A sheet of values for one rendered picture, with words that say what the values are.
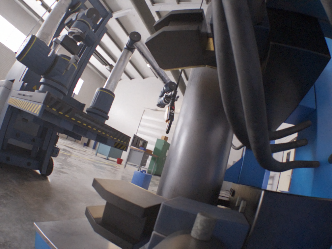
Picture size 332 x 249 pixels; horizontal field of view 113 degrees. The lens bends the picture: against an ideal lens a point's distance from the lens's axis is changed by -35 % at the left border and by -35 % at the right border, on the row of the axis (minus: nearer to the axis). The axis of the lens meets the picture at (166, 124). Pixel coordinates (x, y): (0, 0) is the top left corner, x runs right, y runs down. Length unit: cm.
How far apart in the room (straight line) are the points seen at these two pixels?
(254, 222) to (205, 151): 31
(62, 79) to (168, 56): 90
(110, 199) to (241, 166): 68
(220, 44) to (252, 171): 75
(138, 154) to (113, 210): 632
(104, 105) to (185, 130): 113
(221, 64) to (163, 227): 22
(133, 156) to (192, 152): 627
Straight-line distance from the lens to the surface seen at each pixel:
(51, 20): 148
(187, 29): 41
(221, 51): 18
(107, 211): 36
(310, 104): 61
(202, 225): 20
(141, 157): 647
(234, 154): 1134
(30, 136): 196
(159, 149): 793
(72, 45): 101
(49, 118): 118
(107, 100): 158
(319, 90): 66
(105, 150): 845
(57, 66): 125
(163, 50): 49
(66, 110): 101
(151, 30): 735
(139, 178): 326
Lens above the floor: 61
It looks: 13 degrees up
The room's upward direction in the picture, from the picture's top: 17 degrees clockwise
